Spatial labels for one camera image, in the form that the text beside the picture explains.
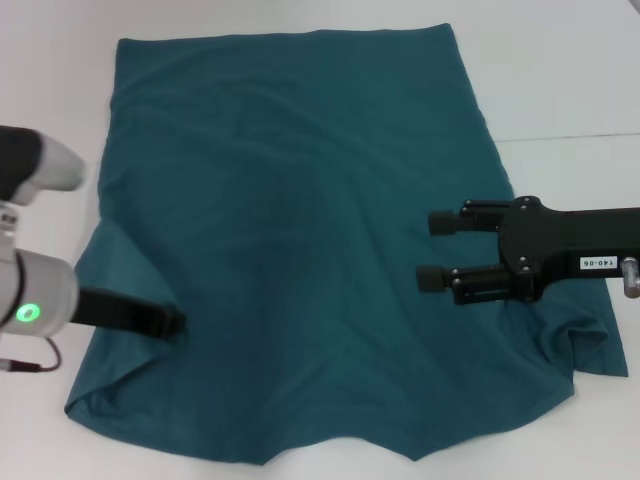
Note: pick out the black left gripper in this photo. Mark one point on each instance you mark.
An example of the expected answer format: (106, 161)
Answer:
(110, 312)

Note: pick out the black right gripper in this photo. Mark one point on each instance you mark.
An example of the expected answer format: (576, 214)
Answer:
(550, 240)

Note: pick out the blue shirt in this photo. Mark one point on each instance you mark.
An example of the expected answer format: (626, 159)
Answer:
(310, 200)

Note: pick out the silver right elbow connector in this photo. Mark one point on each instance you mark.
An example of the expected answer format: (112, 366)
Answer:
(631, 277)

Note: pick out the silver left camera mount bracket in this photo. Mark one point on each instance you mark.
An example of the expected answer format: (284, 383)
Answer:
(7, 222)

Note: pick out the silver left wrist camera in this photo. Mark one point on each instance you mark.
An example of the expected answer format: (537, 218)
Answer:
(45, 160)

